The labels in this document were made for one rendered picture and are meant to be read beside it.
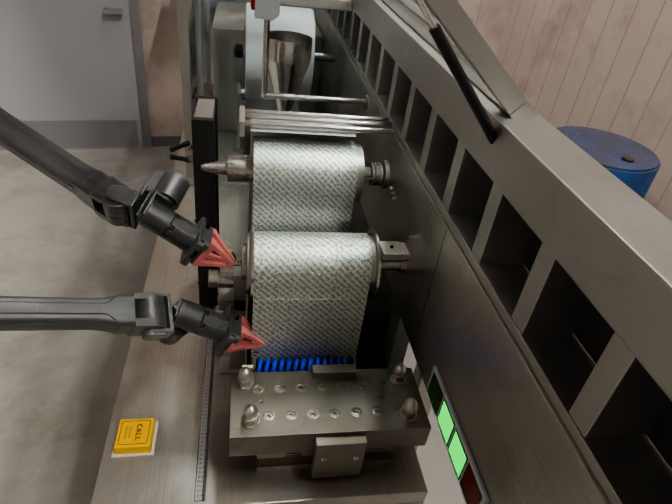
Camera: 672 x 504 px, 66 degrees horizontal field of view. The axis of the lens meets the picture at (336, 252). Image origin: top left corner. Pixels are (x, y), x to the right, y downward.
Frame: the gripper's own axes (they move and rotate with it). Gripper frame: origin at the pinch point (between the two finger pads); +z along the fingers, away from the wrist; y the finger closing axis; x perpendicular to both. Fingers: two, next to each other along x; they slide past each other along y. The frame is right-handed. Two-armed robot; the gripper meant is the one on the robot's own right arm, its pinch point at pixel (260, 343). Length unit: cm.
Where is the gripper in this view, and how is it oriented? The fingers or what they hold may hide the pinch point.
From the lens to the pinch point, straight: 114.9
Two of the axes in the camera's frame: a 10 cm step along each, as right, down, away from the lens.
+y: 1.4, 5.9, -8.0
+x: 5.8, -7.0, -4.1
